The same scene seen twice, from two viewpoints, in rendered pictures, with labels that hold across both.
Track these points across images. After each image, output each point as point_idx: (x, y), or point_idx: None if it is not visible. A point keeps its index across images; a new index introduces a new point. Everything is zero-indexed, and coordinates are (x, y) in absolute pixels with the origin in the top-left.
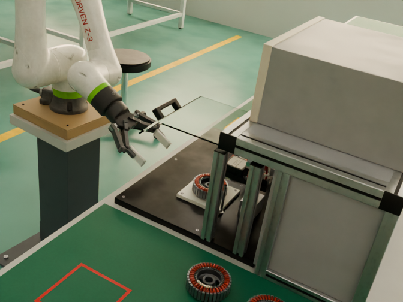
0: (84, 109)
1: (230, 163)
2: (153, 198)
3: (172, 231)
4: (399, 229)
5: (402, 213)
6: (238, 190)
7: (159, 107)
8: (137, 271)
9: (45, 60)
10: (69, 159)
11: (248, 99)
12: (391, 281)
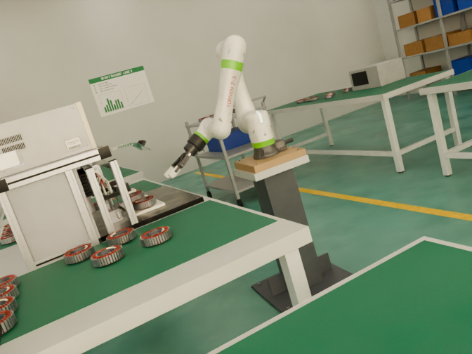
0: (256, 158)
1: (113, 179)
2: (152, 192)
3: None
4: (24, 262)
5: (25, 267)
6: (124, 207)
7: (139, 140)
8: (120, 199)
9: (237, 116)
10: (255, 187)
11: (256, 211)
12: (20, 251)
